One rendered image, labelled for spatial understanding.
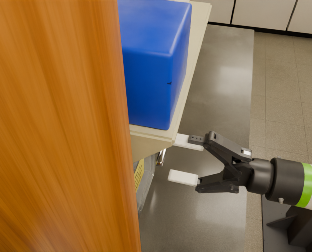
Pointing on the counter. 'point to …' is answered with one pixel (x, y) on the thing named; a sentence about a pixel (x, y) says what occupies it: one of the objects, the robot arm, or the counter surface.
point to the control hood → (199, 31)
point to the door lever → (161, 158)
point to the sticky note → (138, 174)
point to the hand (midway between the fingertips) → (174, 159)
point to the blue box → (153, 58)
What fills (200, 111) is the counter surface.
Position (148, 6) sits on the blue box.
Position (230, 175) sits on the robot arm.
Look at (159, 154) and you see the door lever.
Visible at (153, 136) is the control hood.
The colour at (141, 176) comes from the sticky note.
